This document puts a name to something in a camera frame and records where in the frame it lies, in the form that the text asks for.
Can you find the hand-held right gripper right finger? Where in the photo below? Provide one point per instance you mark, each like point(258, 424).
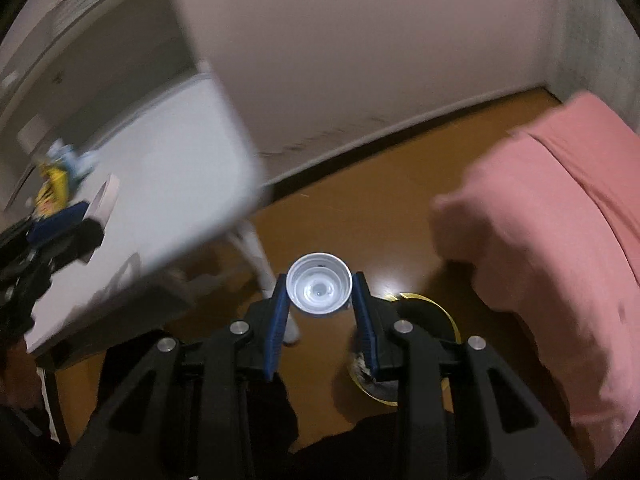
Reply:
point(365, 330)

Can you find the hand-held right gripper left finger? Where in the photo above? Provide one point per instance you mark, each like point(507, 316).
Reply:
point(277, 330)

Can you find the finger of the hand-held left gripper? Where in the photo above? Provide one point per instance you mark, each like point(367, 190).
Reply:
point(75, 242)
point(57, 222)

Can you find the white plastic bottle cap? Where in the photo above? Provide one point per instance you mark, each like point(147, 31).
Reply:
point(320, 285)

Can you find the black gold-rimmed trash bin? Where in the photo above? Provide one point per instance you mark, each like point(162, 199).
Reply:
point(430, 316)

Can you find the yellow snack packet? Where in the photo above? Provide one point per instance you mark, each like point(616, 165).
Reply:
point(52, 192)

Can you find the blue white crumpled wrapper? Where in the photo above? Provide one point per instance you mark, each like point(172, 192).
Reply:
point(72, 162)

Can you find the grey desk hutch shelf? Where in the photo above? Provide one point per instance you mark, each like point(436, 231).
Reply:
point(100, 60)

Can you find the pink blanket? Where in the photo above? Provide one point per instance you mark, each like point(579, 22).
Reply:
point(550, 260)

